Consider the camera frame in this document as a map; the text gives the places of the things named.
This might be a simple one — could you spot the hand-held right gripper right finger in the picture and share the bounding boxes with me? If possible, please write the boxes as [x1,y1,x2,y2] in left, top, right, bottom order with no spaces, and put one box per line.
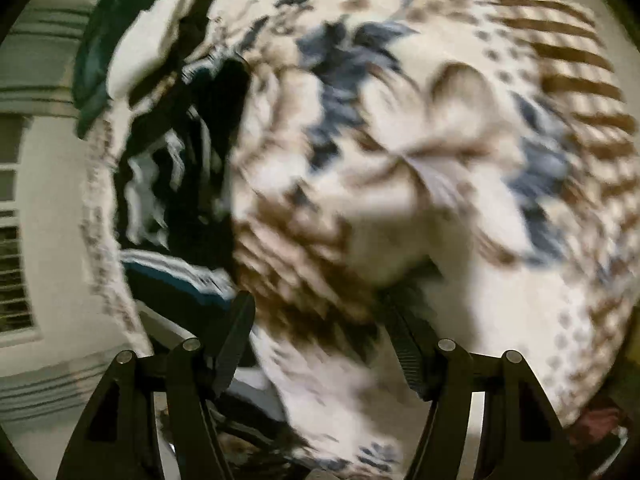
[381,287,582,480]

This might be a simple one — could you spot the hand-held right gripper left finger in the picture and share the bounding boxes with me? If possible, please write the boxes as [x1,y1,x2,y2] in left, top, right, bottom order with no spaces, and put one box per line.
[55,290,257,480]

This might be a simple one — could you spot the white fluffy garment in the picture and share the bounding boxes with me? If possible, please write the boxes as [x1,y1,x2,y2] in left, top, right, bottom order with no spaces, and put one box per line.
[345,60,532,292]

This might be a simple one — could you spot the dark red cloth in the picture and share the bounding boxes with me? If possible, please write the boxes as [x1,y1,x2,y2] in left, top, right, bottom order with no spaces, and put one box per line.
[570,400,632,467]

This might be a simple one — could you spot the white framed window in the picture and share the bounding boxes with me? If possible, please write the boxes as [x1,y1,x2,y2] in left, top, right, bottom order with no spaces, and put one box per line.
[0,115,42,342]

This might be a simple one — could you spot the floral printed blanket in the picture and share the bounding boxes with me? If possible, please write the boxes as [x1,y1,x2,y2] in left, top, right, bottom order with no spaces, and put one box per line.
[80,0,640,480]

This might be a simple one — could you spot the dark green cloth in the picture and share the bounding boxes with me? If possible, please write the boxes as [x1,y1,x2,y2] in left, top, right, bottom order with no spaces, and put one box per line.
[72,0,177,139]

